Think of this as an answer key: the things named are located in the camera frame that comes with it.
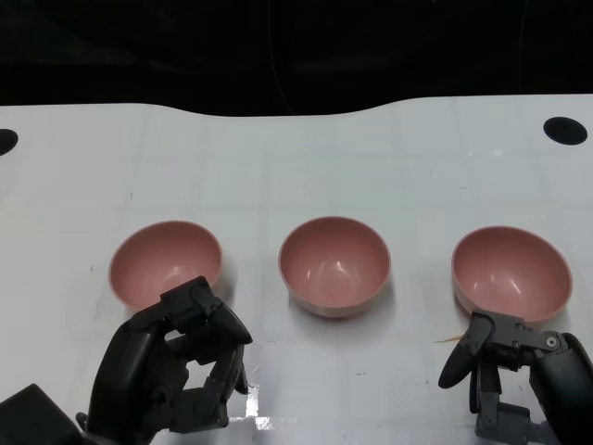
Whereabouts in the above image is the pink plastic bowl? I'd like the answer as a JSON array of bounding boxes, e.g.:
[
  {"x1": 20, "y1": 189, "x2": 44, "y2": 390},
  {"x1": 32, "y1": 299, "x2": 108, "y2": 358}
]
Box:
[
  {"x1": 451, "y1": 225, "x2": 574, "y2": 324},
  {"x1": 277, "y1": 216, "x2": 392, "y2": 319},
  {"x1": 108, "y1": 220, "x2": 224, "y2": 312}
]

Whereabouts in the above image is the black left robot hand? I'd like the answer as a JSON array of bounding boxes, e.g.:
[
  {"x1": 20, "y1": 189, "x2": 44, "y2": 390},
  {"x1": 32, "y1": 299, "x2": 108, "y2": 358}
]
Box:
[{"x1": 76, "y1": 275, "x2": 254, "y2": 445}]

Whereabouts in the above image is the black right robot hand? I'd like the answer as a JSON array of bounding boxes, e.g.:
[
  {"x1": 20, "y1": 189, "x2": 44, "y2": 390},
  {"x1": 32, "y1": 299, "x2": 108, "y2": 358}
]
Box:
[{"x1": 437, "y1": 310, "x2": 593, "y2": 445}]

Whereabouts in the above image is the black round table grommet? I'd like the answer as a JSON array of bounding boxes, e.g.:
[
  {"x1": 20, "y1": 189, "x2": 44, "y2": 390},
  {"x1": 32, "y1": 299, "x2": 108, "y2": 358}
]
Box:
[
  {"x1": 0, "y1": 128, "x2": 19, "y2": 158},
  {"x1": 542, "y1": 116, "x2": 588, "y2": 146}
]

